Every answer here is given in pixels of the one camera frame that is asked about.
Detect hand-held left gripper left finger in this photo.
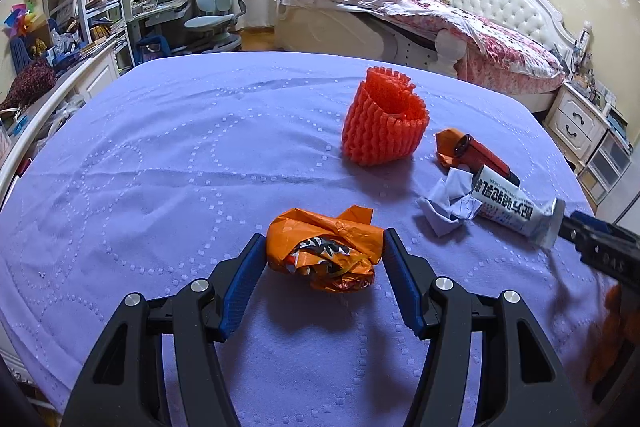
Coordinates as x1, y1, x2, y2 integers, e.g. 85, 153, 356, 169
60, 233, 268, 427

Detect white ointment tube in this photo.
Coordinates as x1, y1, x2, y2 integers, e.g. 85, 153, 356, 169
470, 164, 567, 249

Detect white nightstand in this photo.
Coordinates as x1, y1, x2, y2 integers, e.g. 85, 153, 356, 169
544, 82, 608, 162

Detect red foam fruit net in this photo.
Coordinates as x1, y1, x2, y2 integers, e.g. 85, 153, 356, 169
341, 66, 430, 166

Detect small items on nightstand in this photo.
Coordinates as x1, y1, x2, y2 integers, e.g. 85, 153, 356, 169
567, 57, 618, 108

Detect pink floral quilt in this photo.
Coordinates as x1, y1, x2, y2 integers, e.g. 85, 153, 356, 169
285, 0, 568, 80

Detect pink floral bed sheet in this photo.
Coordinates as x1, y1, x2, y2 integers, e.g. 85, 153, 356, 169
460, 27, 567, 92

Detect colourful pinwheel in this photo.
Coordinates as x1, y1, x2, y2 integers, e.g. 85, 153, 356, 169
5, 4, 40, 38

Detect grey study desk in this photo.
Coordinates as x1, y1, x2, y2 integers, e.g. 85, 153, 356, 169
117, 0, 193, 58

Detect orange plastic bag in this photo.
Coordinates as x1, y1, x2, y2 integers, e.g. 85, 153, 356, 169
265, 205, 387, 293

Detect white bed with tufted headboard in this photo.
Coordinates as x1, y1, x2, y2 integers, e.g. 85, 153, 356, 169
274, 0, 581, 112

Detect clear plastic drawer unit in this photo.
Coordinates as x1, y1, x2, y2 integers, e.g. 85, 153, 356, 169
577, 127, 633, 205

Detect blue plastic basket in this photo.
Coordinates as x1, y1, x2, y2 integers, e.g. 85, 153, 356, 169
10, 37, 32, 74

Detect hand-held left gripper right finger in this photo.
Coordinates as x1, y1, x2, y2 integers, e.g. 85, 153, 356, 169
384, 227, 586, 427

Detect dark red fuzzy cloth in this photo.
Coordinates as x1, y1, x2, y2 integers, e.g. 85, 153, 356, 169
0, 59, 58, 112

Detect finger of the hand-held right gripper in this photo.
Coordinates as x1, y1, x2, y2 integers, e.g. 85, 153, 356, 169
559, 219, 601, 258
572, 212, 640, 248

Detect blue bag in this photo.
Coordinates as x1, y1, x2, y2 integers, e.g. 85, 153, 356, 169
135, 36, 173, 65

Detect pale purple paper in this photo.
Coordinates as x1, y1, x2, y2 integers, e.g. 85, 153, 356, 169
416, 167, 483, 238

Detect purple tablecloth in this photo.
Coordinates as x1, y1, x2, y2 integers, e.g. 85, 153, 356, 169
0, 51, 621, 427

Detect stack of books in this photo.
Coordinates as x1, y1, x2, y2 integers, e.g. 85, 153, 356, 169
607, 104, 631, 132

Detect person's orange fleece clothing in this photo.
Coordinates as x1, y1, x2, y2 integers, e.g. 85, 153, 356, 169
587, 282, 628, 385

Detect white low cabinet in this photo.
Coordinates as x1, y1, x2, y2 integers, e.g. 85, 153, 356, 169
0, 39, 123, 188

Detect red small carton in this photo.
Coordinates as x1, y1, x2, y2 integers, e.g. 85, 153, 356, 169
456, 133, 521, 188

